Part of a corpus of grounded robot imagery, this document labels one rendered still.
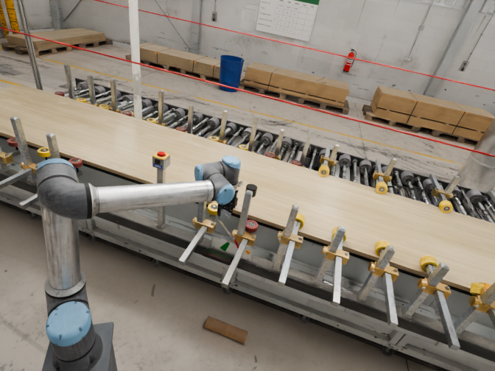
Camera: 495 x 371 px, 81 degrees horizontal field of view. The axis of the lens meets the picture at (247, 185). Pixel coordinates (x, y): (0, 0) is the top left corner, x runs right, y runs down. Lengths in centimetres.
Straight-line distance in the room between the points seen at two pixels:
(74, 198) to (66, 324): 57
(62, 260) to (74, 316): 22
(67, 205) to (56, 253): 34
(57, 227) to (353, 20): 783
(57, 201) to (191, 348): 151
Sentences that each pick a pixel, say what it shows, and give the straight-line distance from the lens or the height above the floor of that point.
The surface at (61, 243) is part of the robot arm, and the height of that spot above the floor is 115.
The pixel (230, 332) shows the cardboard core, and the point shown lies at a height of 7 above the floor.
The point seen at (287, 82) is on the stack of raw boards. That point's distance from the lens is 722.
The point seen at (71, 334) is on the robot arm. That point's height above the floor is 86.
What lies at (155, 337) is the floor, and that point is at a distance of 230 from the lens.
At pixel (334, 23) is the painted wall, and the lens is 832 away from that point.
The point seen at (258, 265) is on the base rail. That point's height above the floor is 70.
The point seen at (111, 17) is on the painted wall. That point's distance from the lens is 1034.
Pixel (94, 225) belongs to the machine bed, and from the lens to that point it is 278.
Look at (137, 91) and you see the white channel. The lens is 280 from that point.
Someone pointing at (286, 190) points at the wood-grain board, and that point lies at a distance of 209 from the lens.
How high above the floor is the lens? 202
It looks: 33 degrees down
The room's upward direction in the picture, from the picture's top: 11 degrees clockwise
